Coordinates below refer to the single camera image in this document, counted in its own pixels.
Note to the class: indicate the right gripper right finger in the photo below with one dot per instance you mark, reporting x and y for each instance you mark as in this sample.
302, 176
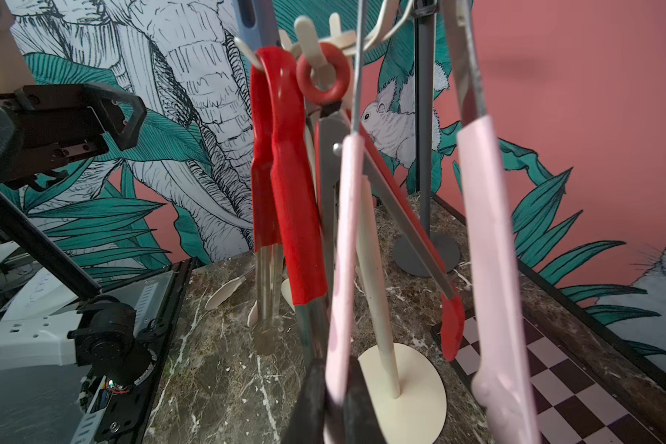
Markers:
359, 417

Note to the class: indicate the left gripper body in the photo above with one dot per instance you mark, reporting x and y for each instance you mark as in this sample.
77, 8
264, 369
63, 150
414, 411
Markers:
46, 127

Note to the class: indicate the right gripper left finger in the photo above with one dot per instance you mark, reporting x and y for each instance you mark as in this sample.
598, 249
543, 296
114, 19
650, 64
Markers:
306, 425

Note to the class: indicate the cream utensil rack stand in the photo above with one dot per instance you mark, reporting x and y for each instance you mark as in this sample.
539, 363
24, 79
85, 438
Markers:
407, 391

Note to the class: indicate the pink steel tongs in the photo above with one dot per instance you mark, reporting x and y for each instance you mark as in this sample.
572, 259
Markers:
502, 383

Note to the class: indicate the red handled steel tongs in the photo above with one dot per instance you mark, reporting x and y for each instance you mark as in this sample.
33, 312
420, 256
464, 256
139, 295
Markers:
285, 212

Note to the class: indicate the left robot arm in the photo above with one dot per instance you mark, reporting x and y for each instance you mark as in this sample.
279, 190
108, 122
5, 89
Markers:
42, 340

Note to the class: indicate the black tongs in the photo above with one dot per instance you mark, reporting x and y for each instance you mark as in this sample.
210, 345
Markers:
392, 16

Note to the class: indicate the chessboard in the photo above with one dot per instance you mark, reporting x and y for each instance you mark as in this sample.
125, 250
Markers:
573, 403

